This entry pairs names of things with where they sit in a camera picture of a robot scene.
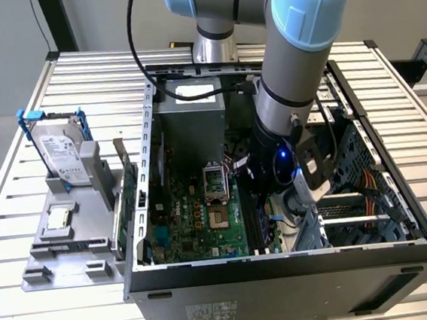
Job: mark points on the blue RAM stick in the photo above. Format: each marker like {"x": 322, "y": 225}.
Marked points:
{"x": 265, "y": 223}

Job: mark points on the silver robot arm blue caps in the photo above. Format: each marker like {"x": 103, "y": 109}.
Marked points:
{"x": 302, "y": 64}

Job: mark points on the CPU socket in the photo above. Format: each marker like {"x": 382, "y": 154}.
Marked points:
{"x": 219, "y": 218}

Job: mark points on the grey power supply unit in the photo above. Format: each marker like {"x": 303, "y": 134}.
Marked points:
{"x": 192, "y": 139}

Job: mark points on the grey disk bay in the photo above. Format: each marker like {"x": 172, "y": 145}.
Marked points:
{"x": 354, "y": 205}

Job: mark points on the green motherboard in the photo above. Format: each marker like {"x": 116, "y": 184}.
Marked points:
{"x": 191, "y": 245}

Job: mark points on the metal optical drive cage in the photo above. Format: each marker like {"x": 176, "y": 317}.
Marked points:
{"x": 333, "y": 91}

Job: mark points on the blue board connector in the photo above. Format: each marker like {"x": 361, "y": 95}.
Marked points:
{"x": 161, "y": 236}

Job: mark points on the open black PC case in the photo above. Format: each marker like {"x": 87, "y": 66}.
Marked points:
{"x": 249, "y": 300}

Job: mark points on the green graphics card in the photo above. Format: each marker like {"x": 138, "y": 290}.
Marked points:
{"x": 130, "y": 187}

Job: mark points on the black bar yellow tip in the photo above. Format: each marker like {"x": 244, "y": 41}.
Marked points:
{"x": 183, "y": 44}

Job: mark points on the grey parts rack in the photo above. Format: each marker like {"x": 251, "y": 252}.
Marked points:
{"x": 85, "y": 202}

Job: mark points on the silver hard disk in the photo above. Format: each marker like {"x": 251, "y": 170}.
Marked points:
{"x": 59, "y": 152}

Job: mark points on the silver CPU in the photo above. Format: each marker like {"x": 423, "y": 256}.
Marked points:
{"x": 58, "y": 218}

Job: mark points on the blue disk carrier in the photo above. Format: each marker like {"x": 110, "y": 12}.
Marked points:
{"x": 33, "y": 115}

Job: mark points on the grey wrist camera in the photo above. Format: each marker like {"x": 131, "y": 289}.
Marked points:
{"x": 309, "y": 188}

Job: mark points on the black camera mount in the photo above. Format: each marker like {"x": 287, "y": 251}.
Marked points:
{"x": 311, "y": 154}

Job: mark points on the black table bracket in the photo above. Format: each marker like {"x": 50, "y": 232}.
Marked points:
{"x": 413, "y": 70}

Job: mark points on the black frame post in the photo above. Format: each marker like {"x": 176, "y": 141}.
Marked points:
{"x": 57, "y": 23}

